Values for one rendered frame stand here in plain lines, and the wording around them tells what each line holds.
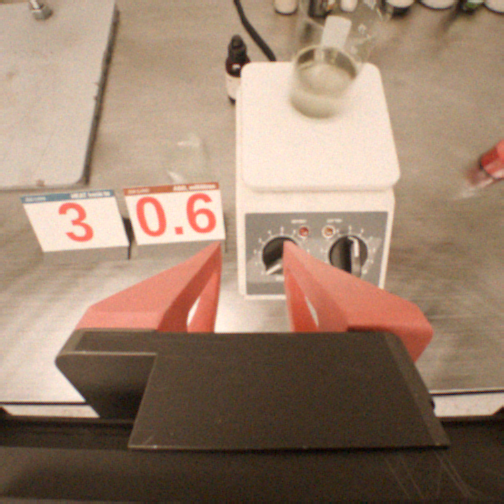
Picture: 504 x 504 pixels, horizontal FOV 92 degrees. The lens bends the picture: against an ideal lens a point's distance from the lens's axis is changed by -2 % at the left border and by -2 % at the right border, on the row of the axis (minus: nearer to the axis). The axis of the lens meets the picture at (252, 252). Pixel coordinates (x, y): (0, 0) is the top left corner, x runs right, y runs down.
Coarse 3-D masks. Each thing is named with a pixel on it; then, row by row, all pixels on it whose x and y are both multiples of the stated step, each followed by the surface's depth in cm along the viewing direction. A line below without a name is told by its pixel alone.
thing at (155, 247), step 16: (128, 208) 24; (224, 224) 27; (144, 240) 26; (160, 240) 26; (176, 240) 26; (192, 240) 26; (208, 240) 26; (224, 240) 26; (144, 256) 26; (160, 256) 26; (176, 256) 26
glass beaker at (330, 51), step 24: (312, 0) 15; (336, 0) 15; (360, 0) 15; (384, 0) 14; (312, 24) 13; (336, 24) 17; (360, 24) 16; (384, 24) 13; (312, 48) 14; (336, 48) 14; (360, 48) 14; (312, 72) 16; (336, 72) 15; (360, 72) 16; (288, 96) 19; (312, 96) 17; (336, 96) 17; (312, 120) 19
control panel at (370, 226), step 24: (264, 216) 20; (288, 216) 20; (312, 216) 20; (336, 216) 20; (360, 216) 20; (384, 216) 20; (264, 240) 21; (312, 240) 21; (336, 240) 21; (384, 240) 21; (264, 288) 22
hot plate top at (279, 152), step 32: (256, 64) 21; (288, 64) 21; (256, 96) 20; (352, 96) 20; (384, 96) 21; (256, 128) 20; (288, 128) 20; (320, 128) 20; (352, 128) 20; (384, 128) 20; (256, 160) 19; (288, 160) 19; (320, 160) 19; (352, 160) 19; (384, 160) 19
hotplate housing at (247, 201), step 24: (240, 96) 23; (240, 120) 23; (240, 144) 22; (240, 168) 21; (240, 192) 21; (264, 192) 20; (288, 192) 20; (312, 192) 20; (336, 192) 20; (360, 192) 20; (384, 192) 20; (240, 216) 21; (240, 240) 21; (240, 264) 22; (384, 264) 22; (240, 288) 22
